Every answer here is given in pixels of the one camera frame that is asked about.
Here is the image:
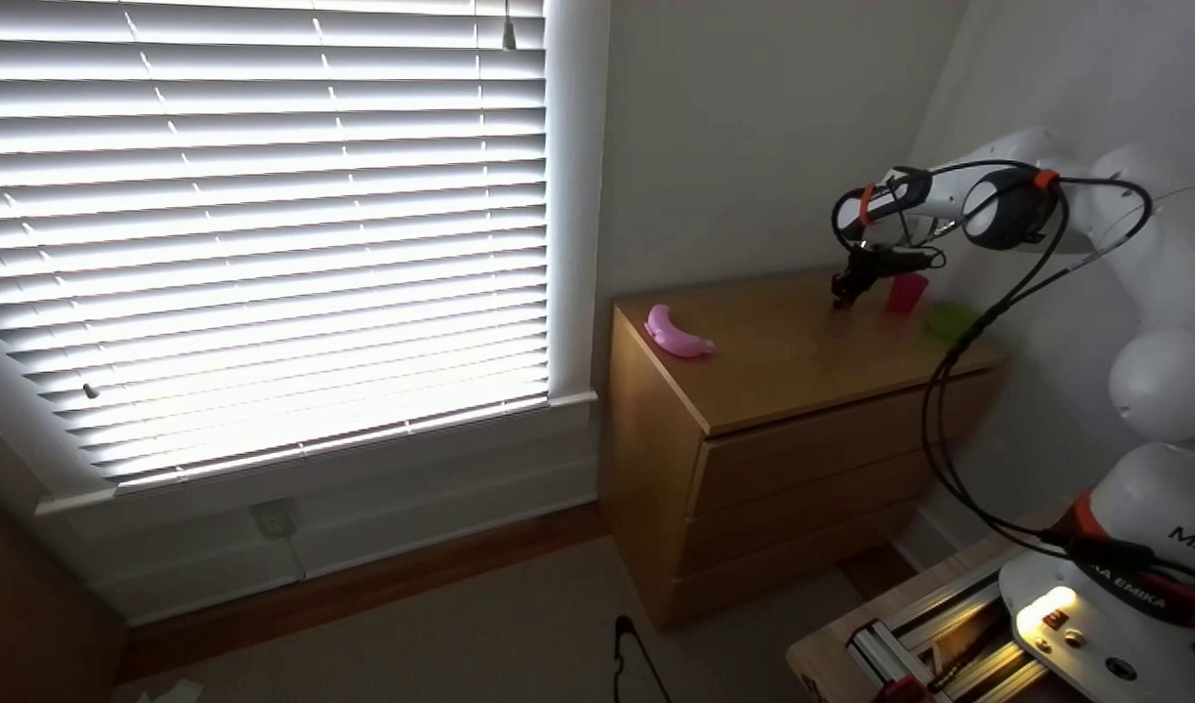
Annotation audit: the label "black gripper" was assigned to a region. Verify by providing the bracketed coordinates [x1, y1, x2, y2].
[831, 244, 935, 307]

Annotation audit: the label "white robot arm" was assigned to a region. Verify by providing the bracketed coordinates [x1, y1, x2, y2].
[827, 130, 1195, 439]

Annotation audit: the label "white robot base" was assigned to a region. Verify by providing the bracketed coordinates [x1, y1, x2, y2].
[999, 439, 1195, 703]

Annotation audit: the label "red die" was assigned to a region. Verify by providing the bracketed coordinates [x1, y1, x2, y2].
[886, 272, 931, 311]

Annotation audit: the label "green bowl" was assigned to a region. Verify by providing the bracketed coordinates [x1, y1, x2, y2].
[922, 300, 976, 344]

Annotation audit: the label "wooden dresser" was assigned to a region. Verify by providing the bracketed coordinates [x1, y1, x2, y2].
[601, 272, 944, 627]

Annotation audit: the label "pink curved toy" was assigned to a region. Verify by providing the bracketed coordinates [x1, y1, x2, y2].
[646, 304, 714, 359]

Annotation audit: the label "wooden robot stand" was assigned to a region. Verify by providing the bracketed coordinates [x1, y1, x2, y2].
[784, 538, 1086, 703]

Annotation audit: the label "white window blinds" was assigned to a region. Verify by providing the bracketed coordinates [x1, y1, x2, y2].
[0, 0, 551, 485]

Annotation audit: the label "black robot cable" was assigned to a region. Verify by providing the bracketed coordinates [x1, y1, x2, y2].
[827, 156, 1195, 615]

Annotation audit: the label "black floor cable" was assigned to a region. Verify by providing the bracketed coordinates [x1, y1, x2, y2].
[610, 614, 675, 703]

